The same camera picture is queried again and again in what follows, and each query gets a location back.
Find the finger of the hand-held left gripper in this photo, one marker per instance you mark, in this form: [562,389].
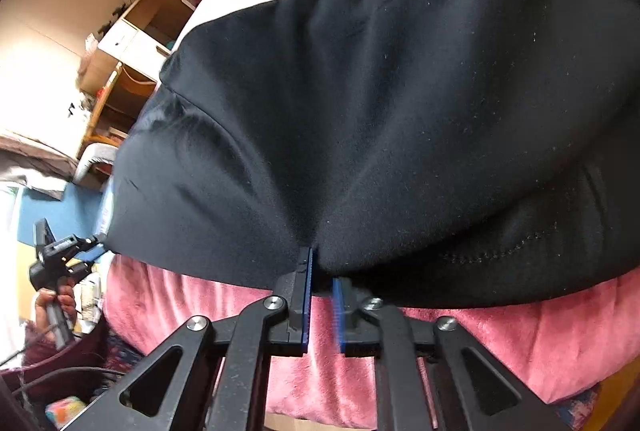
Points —
[80,242]

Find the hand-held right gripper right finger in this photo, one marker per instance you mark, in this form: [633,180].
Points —
[340,318]

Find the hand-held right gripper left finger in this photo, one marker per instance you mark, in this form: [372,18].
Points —
[308,306]

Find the black pants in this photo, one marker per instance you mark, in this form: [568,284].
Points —
[375,111]

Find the person's left forearm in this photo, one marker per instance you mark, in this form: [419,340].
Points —
[75,346]

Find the person's left hand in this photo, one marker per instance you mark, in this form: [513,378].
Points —
[62,308]

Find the grey chair cushion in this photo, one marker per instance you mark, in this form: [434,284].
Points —
[95,161]

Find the pink bed blanket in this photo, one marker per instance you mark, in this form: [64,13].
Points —
[190,311]

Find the colourful sponge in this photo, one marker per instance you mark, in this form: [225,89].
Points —
[65,411]

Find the wooden shelf desk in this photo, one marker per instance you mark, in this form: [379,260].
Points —
[135,81]

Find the white drawer box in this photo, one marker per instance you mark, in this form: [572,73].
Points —
[132,42]

